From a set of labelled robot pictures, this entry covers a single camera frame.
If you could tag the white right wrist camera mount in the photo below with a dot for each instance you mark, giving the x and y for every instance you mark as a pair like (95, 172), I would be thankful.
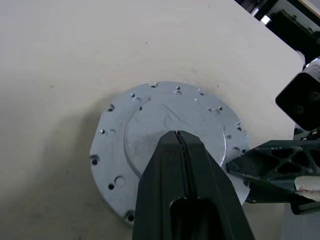
(300, 105)

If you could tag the white red-stained tape patch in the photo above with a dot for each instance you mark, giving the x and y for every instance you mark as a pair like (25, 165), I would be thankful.
(308, 186)

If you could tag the grey round motor lid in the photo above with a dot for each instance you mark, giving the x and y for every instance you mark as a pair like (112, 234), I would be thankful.
(150, 112)

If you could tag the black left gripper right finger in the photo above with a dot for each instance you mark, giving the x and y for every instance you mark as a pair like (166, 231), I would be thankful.
(212, 185)

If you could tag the dark background equipment frame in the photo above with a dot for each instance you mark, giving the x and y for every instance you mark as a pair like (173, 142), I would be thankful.
(287, 17)

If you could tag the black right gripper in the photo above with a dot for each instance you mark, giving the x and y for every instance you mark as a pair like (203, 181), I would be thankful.
(306, 208)

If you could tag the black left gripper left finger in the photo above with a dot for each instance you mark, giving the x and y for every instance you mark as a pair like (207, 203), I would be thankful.
(160, 190)

